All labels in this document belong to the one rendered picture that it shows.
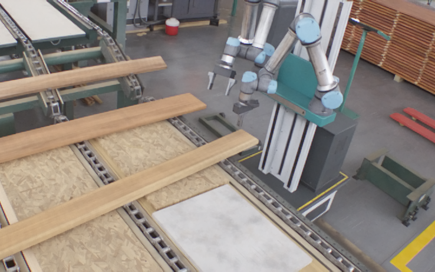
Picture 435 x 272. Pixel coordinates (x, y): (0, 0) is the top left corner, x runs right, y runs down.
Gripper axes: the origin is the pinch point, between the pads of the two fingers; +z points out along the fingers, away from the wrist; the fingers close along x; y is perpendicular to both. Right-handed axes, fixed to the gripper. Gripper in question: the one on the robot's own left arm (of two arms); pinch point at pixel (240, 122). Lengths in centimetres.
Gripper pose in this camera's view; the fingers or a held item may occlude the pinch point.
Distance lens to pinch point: 239.5
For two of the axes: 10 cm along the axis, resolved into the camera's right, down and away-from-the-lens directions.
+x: -7.1, 2.8, -6.5
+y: -6.9, -4.6, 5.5
